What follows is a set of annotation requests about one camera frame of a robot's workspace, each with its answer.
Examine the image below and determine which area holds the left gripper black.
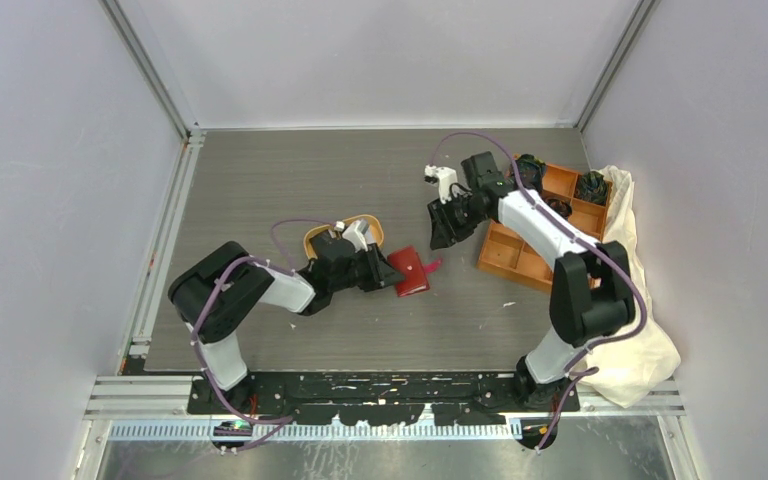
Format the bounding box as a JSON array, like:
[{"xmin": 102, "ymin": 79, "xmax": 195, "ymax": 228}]
[{"xmin": 330, "ymin": 243, "xmax": 405, "ymax": 293}]

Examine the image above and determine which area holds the orange oval card tray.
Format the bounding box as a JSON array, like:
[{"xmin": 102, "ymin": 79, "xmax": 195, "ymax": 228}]
[{"xmin": 303, "ymin": 214, "xmax": 384, "ymax": 260}]

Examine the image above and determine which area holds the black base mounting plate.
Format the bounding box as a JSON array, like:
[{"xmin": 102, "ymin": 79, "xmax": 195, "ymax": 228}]
[{"xmin": 187, "ymin": 369, "xmax": 581, "ymax": 429}]

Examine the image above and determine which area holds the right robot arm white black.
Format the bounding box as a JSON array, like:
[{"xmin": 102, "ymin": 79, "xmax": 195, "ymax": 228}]
[{"xmin": 423, "ymin": 152, "xmax": 643, "ymax": 411}]

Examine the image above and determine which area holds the rolled dark patterned belt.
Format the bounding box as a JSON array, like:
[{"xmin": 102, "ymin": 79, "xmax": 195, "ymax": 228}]
[{"xmin": 515, "ymin": 154, "xmax": 548, "ymax": 193}]

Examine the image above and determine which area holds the cream cloth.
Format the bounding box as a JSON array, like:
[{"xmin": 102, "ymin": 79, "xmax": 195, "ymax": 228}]
[{"xmin": 572, "ymin": 165, "xmax": 682, "ymax": 409}]

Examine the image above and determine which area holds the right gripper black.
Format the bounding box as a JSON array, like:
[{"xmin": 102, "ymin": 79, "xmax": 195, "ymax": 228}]
[{"xmin": 426, "ymin": 192, "xmax": 488, "ymax": 251}]

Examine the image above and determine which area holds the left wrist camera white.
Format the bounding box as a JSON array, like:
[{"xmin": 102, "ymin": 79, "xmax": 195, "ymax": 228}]
[{"xmin": 334, "ymin": 218, "xmax": 369, "ymax": 251}]

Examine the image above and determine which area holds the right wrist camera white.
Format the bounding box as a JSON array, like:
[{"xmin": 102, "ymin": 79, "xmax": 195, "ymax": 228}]
[{"xmin": 423, "ymin": 165, "xmax": 458, "ymax": 204}]

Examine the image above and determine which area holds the orange compartment organizer tray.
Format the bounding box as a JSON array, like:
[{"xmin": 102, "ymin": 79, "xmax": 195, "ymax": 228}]
[{"xmin": 477, "ymin": 164, "xmax": 612, "ymax": 293}]

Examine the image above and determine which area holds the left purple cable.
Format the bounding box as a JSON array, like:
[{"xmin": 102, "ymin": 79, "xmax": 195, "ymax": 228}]
[{"xmin": 189, "ymin": 218, "xmax": 347, "ymax": 453}]

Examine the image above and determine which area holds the rolled green dark belt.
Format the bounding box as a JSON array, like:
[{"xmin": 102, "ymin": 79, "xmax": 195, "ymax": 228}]
[{"xmin": 574, "ymin": 170, "xmax": 610, "ymax": 206}]

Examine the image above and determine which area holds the red card holder wallet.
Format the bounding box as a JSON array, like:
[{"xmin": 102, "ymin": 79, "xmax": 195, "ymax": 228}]
[{"xmin": 387, "ymin": 246, "xmax": 443, "ymax": 298}]

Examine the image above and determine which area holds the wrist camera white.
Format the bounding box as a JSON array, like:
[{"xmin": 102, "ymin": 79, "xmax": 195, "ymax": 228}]
[
  {"xmin": 334, "ymin": 218, "xmax": 369, "ymax": 251},
  {"xmin": 423, "ymin": 165, "xmax": 458, "ymax": 204}
]

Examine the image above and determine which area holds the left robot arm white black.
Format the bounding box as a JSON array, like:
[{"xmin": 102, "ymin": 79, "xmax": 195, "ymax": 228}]
[{"xmin": 167, "ymin": 232, "xmax": 405, "ymax": 413}]

